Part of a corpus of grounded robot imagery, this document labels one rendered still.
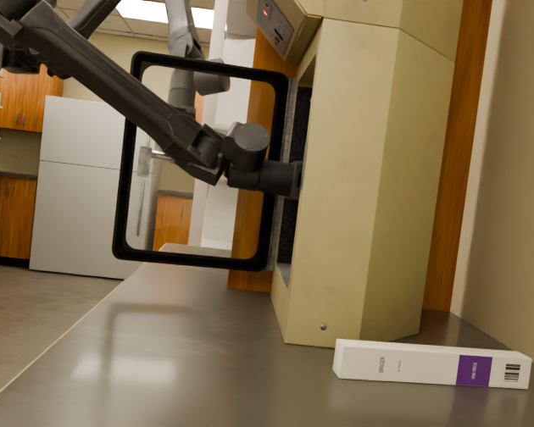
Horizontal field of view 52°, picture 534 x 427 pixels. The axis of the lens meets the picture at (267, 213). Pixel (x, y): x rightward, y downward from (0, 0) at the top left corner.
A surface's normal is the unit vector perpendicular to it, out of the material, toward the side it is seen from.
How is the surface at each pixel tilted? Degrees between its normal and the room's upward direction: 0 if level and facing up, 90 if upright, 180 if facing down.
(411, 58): 90
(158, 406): 0
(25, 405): 0
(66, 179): 90
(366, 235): 90
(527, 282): 90
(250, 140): 55
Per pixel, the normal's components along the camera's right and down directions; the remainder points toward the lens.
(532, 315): -0.99, -0.11
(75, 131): 0.06, 0.06
